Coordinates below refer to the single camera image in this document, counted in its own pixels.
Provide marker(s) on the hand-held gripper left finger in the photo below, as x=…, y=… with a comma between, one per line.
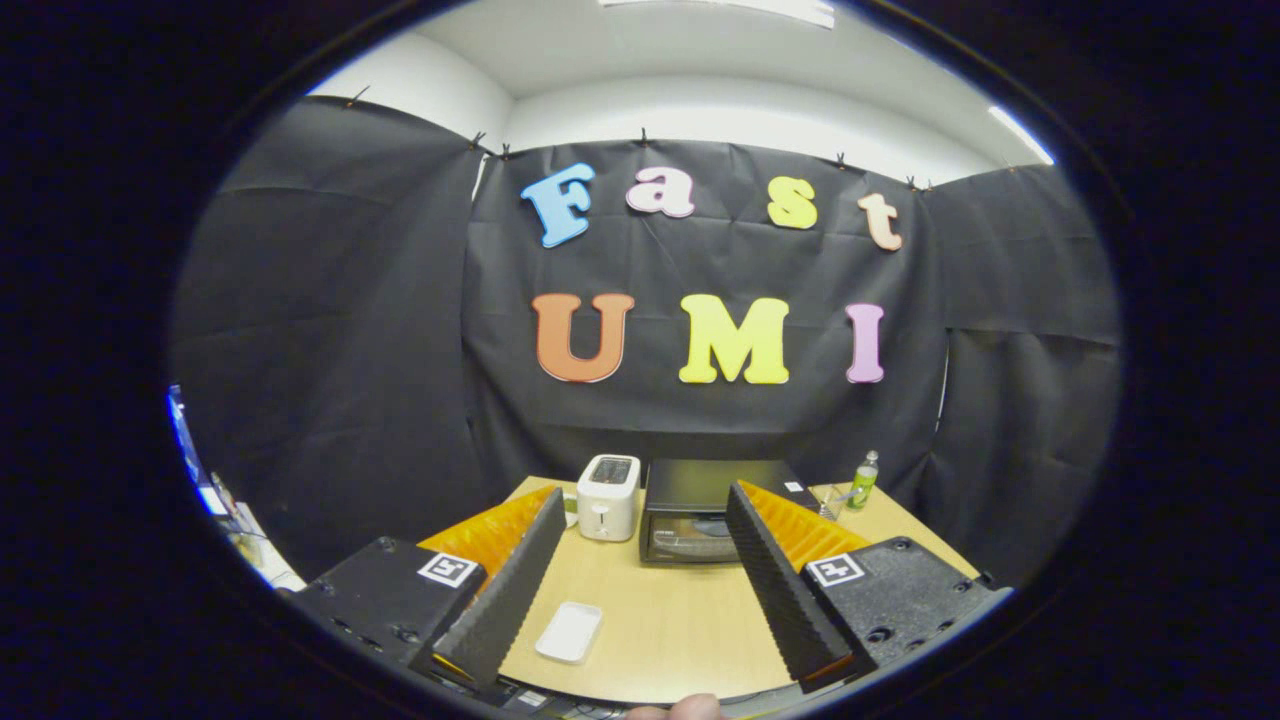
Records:
x=515, y=590

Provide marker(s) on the white pop-up toaster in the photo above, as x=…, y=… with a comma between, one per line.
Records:
x=608, y=505

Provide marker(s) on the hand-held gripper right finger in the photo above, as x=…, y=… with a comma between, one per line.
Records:
x=785, y=590

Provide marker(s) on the green label plastic bottle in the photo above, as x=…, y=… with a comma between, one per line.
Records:
x=863, y=488

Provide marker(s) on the white rectangular plate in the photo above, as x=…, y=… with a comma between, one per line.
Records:
x=570, y=632

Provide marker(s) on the ceiling light panel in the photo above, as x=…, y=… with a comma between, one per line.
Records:
x=760, y=8

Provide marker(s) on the black toaster oven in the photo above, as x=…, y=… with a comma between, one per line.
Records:
x=700, y=485

